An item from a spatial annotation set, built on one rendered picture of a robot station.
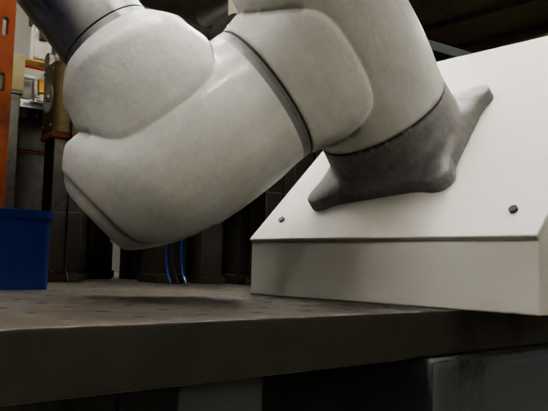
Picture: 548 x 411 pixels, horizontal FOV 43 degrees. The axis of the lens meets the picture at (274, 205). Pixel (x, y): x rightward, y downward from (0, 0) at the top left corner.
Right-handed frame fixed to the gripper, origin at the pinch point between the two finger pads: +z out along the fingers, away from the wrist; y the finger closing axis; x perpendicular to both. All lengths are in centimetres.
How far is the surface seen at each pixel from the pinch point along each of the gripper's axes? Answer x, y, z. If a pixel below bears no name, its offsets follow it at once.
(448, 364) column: 11, 88, 48
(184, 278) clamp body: 19, 24, 43
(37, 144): -0.2, 1.7, 19.3
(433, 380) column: 8, 88, 50
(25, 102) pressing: -4.9, 10.3, 13.8
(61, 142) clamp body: -1.2, 18.7, 21.3
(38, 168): 0.4, 1.3, 23.5
